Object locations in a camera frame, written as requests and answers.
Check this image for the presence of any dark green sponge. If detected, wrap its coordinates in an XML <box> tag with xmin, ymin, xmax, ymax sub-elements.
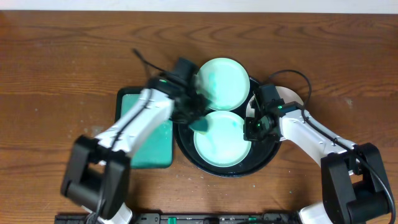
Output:
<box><xmin>188</xmin><ymin>118</ymin><xmax>209</xmax><ymax>134</ymax></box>

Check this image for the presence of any white plate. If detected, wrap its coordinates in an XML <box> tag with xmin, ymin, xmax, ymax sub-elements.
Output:
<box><xmin>246</xmin><ymin>86</ymin><xmax>304</xmax><ymax>117</ymax></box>

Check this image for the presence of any mint green plate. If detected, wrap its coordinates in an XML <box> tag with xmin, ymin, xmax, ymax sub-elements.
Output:
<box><xmin>195</xmin><ymin>58</ymin><xmax>250</xmax><ymax>111</ymax></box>
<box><xmin>193</xmin><ymin>111</ymin><xmax>251</xmax><ymax>167</ymax></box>

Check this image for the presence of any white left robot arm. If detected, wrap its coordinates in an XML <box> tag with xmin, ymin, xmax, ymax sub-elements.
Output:
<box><xmin>61</xmin><ymin>78</ymin><xmax>208</xmax><ymax>223</ymax></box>

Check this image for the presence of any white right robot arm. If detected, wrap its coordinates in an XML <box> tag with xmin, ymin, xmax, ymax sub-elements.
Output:
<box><xmin>244</xmin><ymin>99</ymin><xmax>396</xmax><ymax>223</ymax></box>

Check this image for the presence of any round black tray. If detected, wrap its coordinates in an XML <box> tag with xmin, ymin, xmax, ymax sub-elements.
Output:
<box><xmin>174</xmin><ymin>78</ymin><xmax>281</xmax><ymax>177</ymax></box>

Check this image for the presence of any green rectangular soap tray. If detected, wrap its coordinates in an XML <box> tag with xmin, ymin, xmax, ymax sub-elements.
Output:
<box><xmin>114</xmin><ymin>86</ymin><xmax>174</xmax><ymax>169</ymax></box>

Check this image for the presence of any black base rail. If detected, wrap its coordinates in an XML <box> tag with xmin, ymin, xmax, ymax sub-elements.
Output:
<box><xmin>54</xmin><ymin>212</ymin><xmax>301</xmax><ymax>224</ymax></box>

